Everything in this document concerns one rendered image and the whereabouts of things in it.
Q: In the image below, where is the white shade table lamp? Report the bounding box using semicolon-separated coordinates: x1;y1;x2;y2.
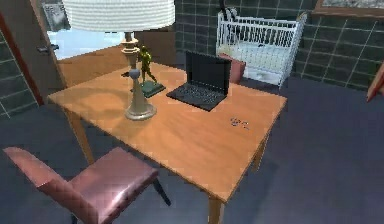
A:
61;0;176;122

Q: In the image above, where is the red wooden object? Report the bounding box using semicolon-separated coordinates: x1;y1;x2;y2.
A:
366;62;384;103

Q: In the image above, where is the black door handle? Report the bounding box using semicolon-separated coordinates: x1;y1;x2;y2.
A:
36;43;60;54

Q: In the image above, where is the black laptop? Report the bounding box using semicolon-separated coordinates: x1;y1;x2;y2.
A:
165;50;232;113

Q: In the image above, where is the brown framed window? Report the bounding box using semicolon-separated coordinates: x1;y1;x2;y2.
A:
311;0;384;19

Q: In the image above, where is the small metal key ring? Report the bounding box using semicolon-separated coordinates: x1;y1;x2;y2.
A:
229;116;250;131

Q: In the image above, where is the grey framed wall picture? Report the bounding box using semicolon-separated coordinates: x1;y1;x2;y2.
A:
40;0;72;33

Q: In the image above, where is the pink padded chair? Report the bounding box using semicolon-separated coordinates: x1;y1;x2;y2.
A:
3;146;172;224

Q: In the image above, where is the green figure statuette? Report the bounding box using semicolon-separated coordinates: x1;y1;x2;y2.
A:
130;45;167;99

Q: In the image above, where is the white slatted crib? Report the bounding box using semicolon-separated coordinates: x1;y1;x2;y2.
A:
215;9;308;88

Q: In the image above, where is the brown room door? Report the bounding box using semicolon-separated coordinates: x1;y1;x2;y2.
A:
0;0;68;107

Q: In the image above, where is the orange wooden table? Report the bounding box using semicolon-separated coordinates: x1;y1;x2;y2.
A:
47;61;288;224

